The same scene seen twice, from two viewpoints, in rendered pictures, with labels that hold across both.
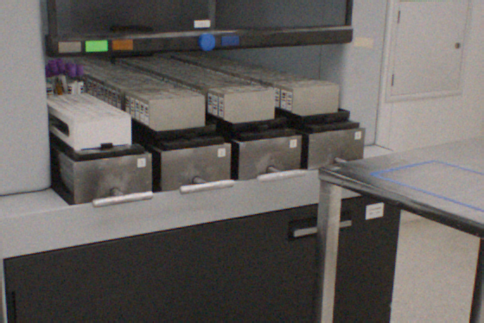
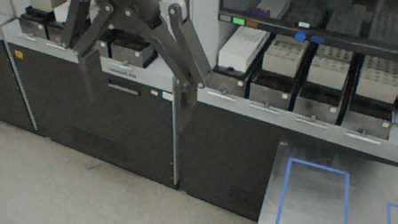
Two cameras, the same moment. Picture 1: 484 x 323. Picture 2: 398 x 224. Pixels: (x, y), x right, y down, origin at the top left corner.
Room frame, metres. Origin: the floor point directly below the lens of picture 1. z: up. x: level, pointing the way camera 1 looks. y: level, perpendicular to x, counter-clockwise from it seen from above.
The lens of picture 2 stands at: (0.38, -0.61, 1.51)
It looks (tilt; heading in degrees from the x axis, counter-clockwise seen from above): 40 degrees down; 52
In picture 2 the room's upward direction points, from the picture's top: 2 degrees clockwise
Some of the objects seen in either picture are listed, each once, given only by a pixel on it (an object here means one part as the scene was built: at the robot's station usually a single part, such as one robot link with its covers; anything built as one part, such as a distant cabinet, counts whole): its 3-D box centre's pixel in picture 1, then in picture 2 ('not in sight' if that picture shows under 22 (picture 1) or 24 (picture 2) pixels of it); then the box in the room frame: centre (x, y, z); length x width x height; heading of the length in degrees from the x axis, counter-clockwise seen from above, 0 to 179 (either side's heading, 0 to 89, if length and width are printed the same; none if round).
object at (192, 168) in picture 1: (127, 125); (293, 51); (1.45, 0.16, 0.78); 0.73 x 0.14 x 0.09; 28
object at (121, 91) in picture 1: (145, 100); (290, 45); (1.36, 0.12, 0.85); 0.12 x 0.02 x 0.06; 119
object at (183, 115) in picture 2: not in sight; (183, 103); (0.59, -0.31, 1.22); 0.03 x 0.01 x 0.07; 28
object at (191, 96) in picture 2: not in sight; (197, 90); (0.60, -0.33, 1.25); 0.03 x 0.01 x 0.05; 118
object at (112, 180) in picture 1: (56, 132); (255, 41); (1.37, 0.30, 0.78); 0.73 x 0.14 x 0.09; 28
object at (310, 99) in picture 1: (312, 100); (377, 89); (1.38, -0.22, 0.85); 0.12 x 0.02 x 0.06; 117
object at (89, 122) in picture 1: (76, 119); (245, 44); (1.25, 0.23, 0.83); 0.30 x 0.10 x 0.06; 28
